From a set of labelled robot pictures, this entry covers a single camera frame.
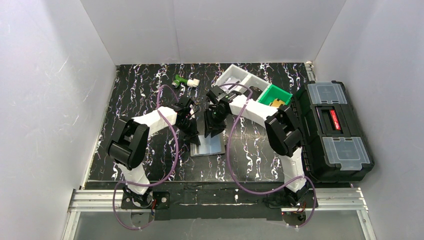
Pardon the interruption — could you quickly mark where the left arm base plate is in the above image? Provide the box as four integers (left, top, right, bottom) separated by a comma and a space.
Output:
120, 190, 170, 210

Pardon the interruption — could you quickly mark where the white two-compartment bin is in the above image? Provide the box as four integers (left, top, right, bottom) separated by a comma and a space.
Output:
215, 64, 271, 101

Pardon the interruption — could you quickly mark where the green white pipe fitting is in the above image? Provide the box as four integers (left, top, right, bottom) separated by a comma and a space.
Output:
171, 74, 200, 88

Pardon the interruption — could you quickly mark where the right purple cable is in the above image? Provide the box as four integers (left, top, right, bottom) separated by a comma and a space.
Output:
218, 82, 318, 229

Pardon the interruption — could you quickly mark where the aluminium frame rail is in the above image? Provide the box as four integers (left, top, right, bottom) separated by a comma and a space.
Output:
62, 185, 376, 240

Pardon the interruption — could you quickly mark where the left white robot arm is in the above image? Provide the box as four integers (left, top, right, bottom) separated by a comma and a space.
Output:
107, 97, 201, 196

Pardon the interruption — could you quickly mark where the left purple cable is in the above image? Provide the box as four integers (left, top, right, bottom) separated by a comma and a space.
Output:
112, 84, 181, 231

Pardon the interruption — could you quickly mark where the green plastic bin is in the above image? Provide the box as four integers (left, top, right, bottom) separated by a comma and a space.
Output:
256, 84, 293, 106

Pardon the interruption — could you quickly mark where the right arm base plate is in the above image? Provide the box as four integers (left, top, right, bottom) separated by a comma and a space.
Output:
262, 190, 314, 212

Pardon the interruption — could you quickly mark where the black tool box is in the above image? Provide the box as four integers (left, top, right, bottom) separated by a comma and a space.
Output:
292, 81, 375, 183

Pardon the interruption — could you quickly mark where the yellow item in green bin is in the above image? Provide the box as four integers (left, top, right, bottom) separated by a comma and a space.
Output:
270, 100, 286, 108

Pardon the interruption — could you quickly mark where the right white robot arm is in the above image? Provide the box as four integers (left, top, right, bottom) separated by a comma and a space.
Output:
204, 85, 307, 194

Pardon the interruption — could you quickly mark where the purple cable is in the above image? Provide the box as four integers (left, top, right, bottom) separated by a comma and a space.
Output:
112, 84, 181, 231
218, 82, 318, 229

